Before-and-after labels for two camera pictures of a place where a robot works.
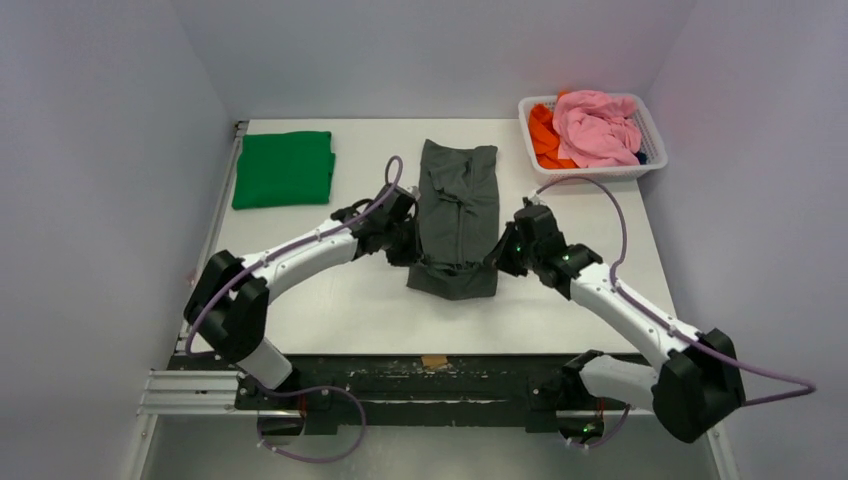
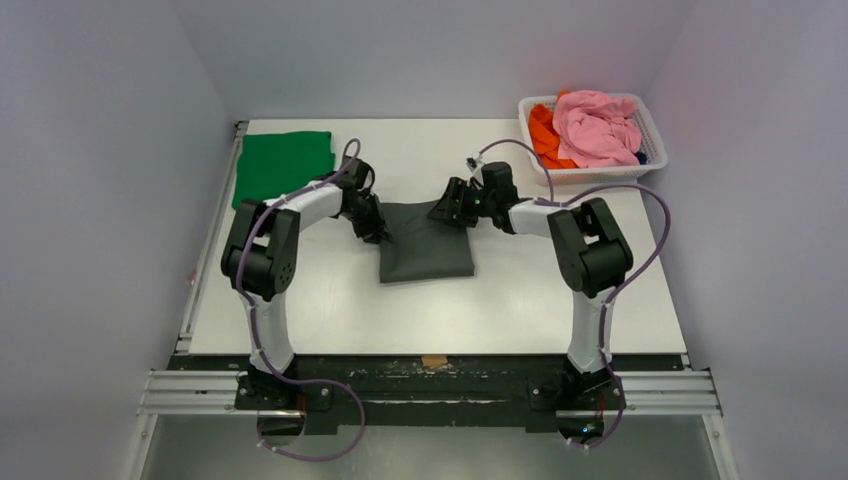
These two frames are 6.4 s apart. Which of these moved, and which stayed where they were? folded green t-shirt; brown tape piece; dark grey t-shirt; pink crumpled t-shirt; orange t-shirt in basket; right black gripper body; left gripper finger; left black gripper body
Moved: right black gripper body; dark grey t-shirt; left black gripper body; left gripper finger
Stayed: folded green t-shirt; orange t-shirt in basket; pink crumpled t-shirt; brown tape piece
